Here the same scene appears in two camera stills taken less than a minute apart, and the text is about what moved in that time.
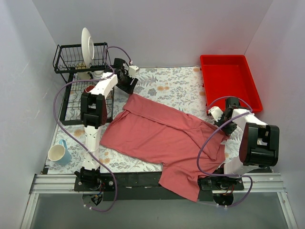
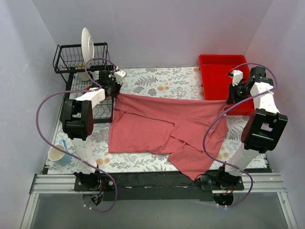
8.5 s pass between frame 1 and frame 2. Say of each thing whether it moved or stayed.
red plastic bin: stayed
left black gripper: moved
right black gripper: moved
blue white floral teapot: stayed
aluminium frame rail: stayed
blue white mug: stayed
